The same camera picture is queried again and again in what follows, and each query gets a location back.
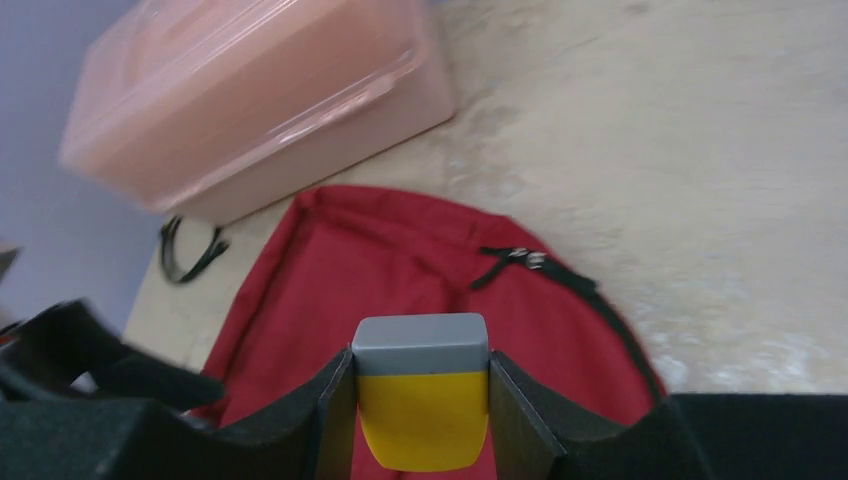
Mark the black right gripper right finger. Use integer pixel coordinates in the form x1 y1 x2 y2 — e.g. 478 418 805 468
489 351 847 479

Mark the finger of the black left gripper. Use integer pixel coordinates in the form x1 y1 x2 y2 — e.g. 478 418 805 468
1 300 225 411

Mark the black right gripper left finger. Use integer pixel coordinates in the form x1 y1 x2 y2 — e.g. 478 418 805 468
1 349 356 479

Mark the orange eraser block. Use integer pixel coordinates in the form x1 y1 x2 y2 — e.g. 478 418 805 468
351 313 490 473

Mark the red backpack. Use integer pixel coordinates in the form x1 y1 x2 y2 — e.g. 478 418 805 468
199 186 666 426

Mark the translucent pink storage box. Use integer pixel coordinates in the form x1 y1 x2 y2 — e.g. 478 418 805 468
59 1 456 225

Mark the black coiled cable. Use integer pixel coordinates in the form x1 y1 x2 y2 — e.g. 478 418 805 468
157 215 232 286

